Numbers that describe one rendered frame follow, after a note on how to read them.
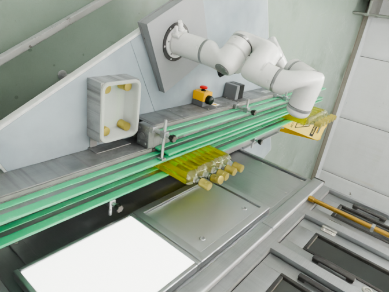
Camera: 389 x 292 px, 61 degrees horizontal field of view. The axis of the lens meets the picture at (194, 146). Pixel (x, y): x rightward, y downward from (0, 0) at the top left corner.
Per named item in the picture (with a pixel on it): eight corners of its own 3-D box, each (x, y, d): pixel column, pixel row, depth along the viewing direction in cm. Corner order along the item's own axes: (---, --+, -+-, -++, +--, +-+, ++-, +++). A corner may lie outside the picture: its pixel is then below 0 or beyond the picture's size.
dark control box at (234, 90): (222, 95, 186) (234, 100, 181) (224, 81, 183) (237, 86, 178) (230, 94, 192) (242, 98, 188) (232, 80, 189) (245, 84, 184)
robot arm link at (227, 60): (193, 53, 122) (228, 65, 114) (213, 28, 125) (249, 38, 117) (201, 70, 130) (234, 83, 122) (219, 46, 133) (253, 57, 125)
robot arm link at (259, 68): (270, 81, 109) (294, 46, 113) (210, 55, 118) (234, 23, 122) (269, 96, 118) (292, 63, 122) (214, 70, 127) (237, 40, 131)
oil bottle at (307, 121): (279, 116, 228) (319, 130, 212) (281, 109, 225) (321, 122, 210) (283, 115, 232) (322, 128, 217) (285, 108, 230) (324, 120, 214)
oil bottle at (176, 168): (152, 165, 140) (190, 188, 128) (153, 154, 137) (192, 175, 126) (161, 162, 144) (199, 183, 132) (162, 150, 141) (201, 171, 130)
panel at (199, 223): (13, 278, 93) (82, 365, 75) (11, 270, 92) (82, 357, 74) (206, 179, 160) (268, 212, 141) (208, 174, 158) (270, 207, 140)
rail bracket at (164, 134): (146, 153, 133) (168, 165, 126) (150, 114, 126) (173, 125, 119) (151, 152, 135) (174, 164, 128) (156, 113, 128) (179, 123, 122)
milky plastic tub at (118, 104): (87, 136, 123) (101, 145, 119) (87, 77, 114) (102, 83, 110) (124, 127, 136) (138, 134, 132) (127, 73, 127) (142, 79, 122)
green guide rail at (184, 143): (154, 148, 136) (168, 156, 132) (155, 146, 135) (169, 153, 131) (313, 95, 265) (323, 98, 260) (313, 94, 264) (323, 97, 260)
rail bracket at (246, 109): (231, 108, 173) (253, 116, 166) (233, 94, 170) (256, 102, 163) (235, 107, 176) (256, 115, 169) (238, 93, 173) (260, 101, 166)
